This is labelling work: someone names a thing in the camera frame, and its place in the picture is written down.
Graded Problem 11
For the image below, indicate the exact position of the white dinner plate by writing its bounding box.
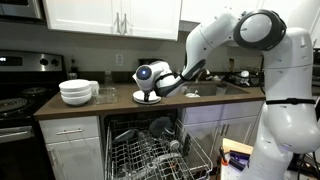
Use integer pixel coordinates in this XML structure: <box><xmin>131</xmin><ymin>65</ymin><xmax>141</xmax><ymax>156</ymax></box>
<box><xmin>132</xmin><ymin>89</ymin><xmax>162</xmax><ymax>103</ymax></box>
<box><xmin>134</xmin><ymin>98</ymin><xmax>161</xmax><ymax>106</ymax></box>
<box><xmin>133</xmin><ymin>96</ymin><xmax>162</xmax><ymax>104</ymax></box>

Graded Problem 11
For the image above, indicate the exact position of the dishwasher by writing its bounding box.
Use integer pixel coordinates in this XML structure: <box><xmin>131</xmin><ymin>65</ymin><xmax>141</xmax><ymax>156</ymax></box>
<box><xmin>101</xmin><ymin>109</ymin><xmax>183</xmax><ymax>180</ymax></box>

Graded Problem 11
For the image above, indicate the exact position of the dark bowl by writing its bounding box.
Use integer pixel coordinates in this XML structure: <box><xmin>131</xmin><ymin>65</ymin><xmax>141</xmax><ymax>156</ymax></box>
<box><xmin>148</xmin><ymin>116</ymin><xmax>173</xmax><ymax>138</ymax></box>

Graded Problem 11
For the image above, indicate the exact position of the clear glass carafe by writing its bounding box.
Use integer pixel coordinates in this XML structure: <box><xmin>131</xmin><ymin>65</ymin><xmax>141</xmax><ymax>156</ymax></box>
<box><xmin>102</xmin><ymin>70</ymin><xmax>116</xmax><ymax>93</ymax></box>

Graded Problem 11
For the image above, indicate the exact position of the glass cup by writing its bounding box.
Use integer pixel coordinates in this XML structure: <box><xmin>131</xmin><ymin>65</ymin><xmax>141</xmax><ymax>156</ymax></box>
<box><xmin>93</xmin><ymin>87</ymin><xmax>119</xmax><ymax>106</ymax></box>

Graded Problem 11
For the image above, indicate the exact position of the white item in sink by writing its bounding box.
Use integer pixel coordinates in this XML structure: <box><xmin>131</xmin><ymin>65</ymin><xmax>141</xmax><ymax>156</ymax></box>
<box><xmin>184</xmin><ymin>92</ymin><xmax>201</xmax><ymax>99</ymax></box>

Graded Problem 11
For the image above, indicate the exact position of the white coffee mug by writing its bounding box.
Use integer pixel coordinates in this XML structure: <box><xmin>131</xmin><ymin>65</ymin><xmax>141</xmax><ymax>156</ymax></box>
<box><xmin>89</xmin><ymin>80</ymin><xmax>101</xmax><ymax>98</ymax></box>

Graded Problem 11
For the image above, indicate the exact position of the small white dish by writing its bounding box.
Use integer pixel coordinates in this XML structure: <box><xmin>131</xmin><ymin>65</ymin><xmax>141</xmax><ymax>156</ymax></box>
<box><xmin>168</xmin><ymin>139</ymin><xmax>181</xmax><ymax>150</ymax></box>

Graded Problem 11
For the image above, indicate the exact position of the metal sink faucet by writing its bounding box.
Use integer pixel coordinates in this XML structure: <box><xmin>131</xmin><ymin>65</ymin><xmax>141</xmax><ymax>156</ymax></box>
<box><xmin>194</xmin><ymin>68</ymin><xmax>212</xmax><ymax>84</ymax></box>

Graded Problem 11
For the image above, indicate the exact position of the kitchen sink basin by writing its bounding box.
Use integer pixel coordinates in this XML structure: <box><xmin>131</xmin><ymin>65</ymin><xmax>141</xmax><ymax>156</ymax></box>
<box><xmin>179</xmin><ymin>81</ymin><xmax>250</xmax><ymax>99</ymax></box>

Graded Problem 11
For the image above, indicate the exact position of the white under-sink cabinet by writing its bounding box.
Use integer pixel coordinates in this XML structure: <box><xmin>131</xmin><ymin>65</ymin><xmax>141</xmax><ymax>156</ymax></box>
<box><xmin>179</xmin><ymin>100</ymin><xmax>265</xmax><ymax>159</ymax></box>

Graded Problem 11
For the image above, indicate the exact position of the dark slim bottle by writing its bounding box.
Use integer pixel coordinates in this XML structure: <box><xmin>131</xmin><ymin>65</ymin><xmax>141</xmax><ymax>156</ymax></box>
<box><xmin>70</xmin><ymin>58</ymin><xmax>80</xmax><ymax>79</ymax></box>

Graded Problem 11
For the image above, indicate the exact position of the white lower cabinet with drawer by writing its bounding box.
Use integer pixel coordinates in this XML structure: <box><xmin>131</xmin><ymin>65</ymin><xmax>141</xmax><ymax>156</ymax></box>
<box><xmin>38</xmin><ymin>115</ymin><xmax>105</xmax><ymax>180</ymax></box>

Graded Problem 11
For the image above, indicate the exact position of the black orange clamp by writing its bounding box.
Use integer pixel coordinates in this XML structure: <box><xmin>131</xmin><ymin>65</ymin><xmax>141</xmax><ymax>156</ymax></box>
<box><xmin>217</xmin><ymin>145</ymin><xmax>230</xmax><ymax>167</ymax></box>

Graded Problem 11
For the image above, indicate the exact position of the white upper cabinet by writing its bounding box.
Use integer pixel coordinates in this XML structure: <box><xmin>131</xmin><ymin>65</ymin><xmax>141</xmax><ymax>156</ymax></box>
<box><xmin>42</xmin><ymin>0</ymin><xmax>183</xmax><ymax>42</ymax></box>

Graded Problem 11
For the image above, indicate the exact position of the black dish drying rack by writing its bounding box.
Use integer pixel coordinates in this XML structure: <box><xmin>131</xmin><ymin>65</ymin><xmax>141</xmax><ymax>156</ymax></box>
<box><xmin>229</xmin><ymin>69</ymin><xmax>265</xmax><ymax>88</ymax></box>

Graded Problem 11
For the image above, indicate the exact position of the wooden board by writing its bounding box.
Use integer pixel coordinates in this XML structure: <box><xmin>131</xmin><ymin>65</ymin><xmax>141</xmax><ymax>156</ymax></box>
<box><xmin>221</xmin><ymin>137</ymin><xmax>255</xmax><ymax>156</ymax></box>

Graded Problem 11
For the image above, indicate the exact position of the stainless steel microwave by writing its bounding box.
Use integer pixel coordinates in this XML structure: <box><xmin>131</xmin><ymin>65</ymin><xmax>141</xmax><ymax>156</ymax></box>
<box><xmin>0</xmin><ymin>0</ymin><xmax>47</xmax><ymax>24</ymax></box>

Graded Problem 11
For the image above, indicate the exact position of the white wall outlet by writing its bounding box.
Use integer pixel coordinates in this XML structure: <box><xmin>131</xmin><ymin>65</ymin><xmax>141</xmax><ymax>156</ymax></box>
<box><xmin>115</xmin><ymin>53</ymin><xmax>125</xmax><ymax>67</ymax></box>

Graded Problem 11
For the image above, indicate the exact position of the wire dishwasher rack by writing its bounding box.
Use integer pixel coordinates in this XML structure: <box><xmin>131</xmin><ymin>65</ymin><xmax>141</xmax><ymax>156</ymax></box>
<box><xmin>104</xmin><ymin>117</ymin><xmax>214</xmax><ymax>180</ymax></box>

